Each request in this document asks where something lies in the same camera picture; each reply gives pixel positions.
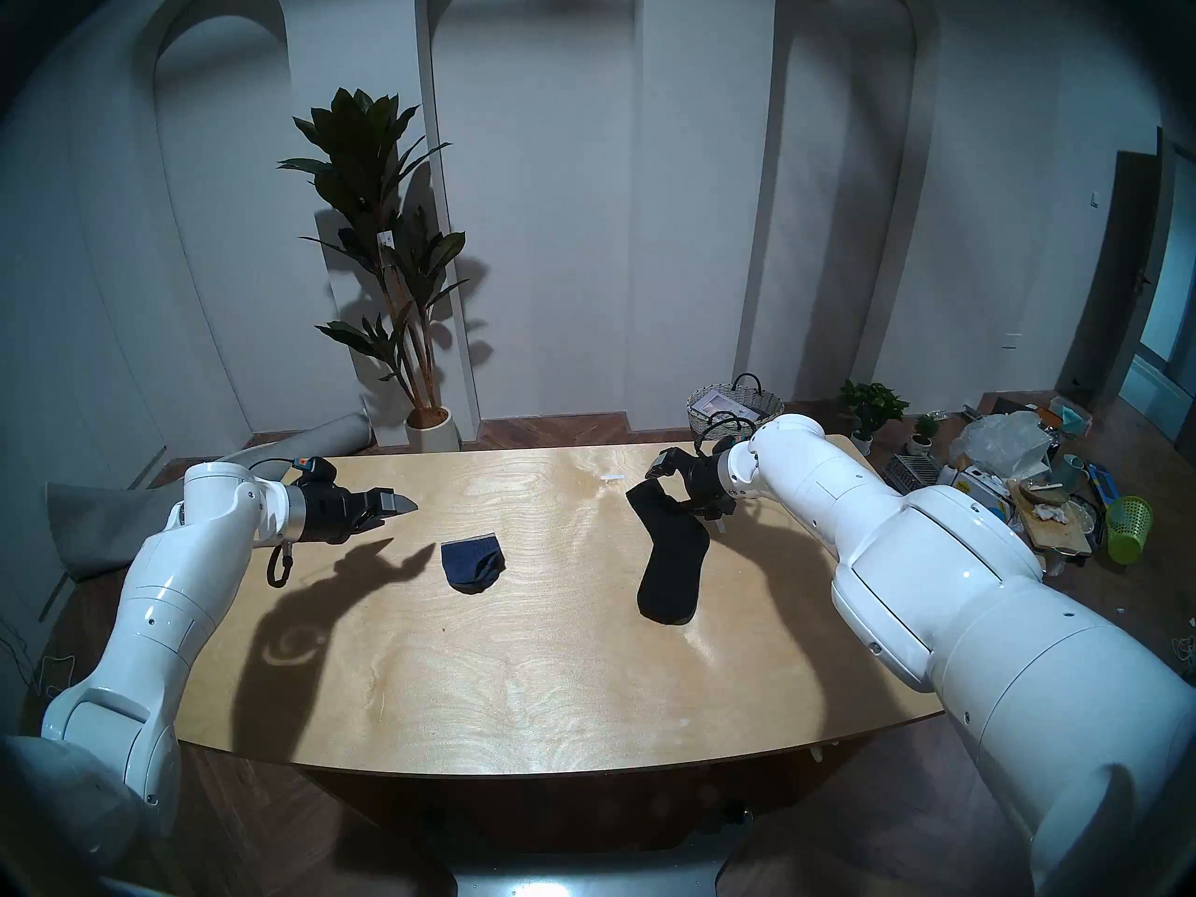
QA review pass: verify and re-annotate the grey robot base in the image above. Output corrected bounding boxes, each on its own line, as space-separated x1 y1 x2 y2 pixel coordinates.
425 802 753 897

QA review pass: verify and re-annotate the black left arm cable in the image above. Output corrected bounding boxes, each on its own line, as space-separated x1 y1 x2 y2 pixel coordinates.
252 454 323 587

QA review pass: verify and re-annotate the small potted green plant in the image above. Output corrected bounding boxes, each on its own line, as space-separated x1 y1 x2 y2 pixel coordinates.
838 379 909 455

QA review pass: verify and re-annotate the tall potted leafy plant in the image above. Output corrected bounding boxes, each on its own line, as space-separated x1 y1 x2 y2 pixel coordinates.
278 87 470 454

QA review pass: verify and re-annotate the wooden board with clutter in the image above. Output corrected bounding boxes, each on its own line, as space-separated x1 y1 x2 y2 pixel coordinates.
1014 479 1096 569

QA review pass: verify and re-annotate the dark wooden door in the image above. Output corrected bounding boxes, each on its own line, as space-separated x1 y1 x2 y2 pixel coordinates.
1061 129 1196 443

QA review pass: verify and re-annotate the metal wire rack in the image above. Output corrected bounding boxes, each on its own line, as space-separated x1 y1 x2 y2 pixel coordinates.
884 454 940 495

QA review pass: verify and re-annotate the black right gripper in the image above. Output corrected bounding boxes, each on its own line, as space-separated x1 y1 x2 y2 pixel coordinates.
653 448 736 523

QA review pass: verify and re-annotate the white plastic bag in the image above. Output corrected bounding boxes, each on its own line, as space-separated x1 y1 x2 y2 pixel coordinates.
951 411 1055 480

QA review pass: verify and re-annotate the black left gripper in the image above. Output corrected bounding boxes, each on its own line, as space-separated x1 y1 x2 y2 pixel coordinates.
303 483 420 545

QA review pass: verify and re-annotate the woven basket with black handles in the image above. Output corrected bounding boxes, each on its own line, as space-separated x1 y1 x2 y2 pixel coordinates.
687 374 786 440

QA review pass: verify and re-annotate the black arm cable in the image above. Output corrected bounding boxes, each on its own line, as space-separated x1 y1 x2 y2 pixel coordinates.
252 454 323 587
696 413 756 459

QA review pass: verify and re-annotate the black sock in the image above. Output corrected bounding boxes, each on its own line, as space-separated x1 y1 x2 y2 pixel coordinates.
624 479 711 626

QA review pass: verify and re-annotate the green mesh waste basket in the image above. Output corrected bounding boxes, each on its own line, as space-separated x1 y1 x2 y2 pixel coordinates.
1105 495 1154 565

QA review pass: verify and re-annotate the white cardboard box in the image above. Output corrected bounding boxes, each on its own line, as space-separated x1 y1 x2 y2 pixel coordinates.
953 467 1016 524

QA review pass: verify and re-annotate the grey rolled mat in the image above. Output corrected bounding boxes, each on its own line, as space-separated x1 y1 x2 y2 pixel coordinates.
47 411 375 583

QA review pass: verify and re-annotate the blue sock with beige stripes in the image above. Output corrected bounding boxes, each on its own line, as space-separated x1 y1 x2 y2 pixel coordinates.
440 533 506 595

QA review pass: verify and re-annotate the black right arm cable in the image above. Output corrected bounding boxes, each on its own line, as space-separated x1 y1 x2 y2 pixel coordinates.
696 413 756 459

